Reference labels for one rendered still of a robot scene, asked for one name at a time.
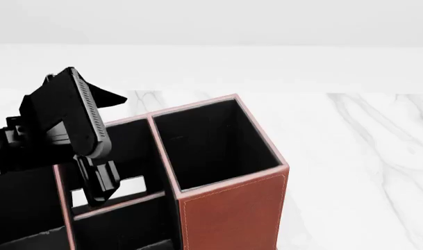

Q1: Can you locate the brown leather desk caddy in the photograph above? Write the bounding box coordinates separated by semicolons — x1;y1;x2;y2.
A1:
0;92;290;250

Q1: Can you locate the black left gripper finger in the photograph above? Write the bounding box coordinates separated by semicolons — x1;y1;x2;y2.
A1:
74;155;122;208
83;78;128;108

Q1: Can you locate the white book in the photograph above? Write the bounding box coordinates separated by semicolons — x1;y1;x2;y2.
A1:
70;175;147;208

